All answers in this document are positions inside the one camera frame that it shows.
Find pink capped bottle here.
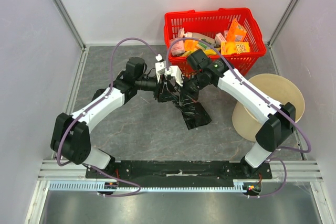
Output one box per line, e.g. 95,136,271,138
177,28,215,44

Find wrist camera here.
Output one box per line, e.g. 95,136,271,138
164,66,183,87
155,54,166,82

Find purple cable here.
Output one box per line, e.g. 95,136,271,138
55,37,163,198
166,38,312,199

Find yellow snack box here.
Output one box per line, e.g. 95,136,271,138
221,41,250,55

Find beige trash bin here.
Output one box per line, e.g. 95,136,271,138
232,73,305,142

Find slotted cable duct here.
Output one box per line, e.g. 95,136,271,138
49,180,261,193

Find black trash bag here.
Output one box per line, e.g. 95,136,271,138
171,85,212,130

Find orange carton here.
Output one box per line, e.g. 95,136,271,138
225,18,247,42

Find pink small packet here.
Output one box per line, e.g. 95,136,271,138
214,33,226,46

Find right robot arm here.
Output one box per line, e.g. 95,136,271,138
183,49,296,179

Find yellow snack bag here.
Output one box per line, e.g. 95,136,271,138
179,48,217,57

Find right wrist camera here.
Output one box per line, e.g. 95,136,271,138
164,66,183,87

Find green yellow packet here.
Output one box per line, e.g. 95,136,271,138
195,38,215,50

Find orange snack pack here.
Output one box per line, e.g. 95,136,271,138
184,40,199,51

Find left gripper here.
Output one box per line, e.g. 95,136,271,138
135,72,178,103

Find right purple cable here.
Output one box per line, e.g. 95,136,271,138
166,38,312,199

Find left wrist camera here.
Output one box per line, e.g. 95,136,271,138
155,54,166,82

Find red plastic basket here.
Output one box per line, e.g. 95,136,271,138
163,7,266,75

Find pink pouch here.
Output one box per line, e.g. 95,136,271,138
171,40,185,57

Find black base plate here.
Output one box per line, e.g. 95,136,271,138
85,159,274,188

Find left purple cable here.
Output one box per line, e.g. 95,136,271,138
55,37,163,198

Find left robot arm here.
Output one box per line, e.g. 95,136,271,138
50,57,183,178

